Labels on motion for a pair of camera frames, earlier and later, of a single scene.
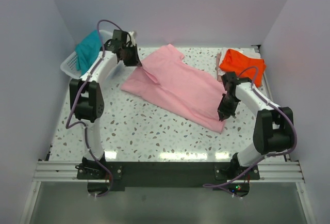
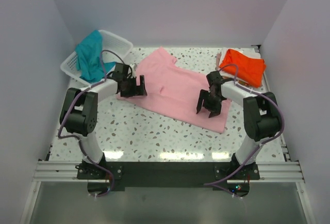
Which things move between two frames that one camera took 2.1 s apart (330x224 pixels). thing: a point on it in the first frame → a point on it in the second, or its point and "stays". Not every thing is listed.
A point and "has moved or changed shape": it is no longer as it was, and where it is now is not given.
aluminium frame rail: [58, 171] stays
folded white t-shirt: [248, 52] stays
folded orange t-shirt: [244, 67] stays
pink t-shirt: [167, 79] has moved or changed shape
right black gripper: [224, 113] → [215, 110]
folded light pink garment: [218, 77] stays
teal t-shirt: [87, 50] stays
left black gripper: [135, 62] → [138, 90]
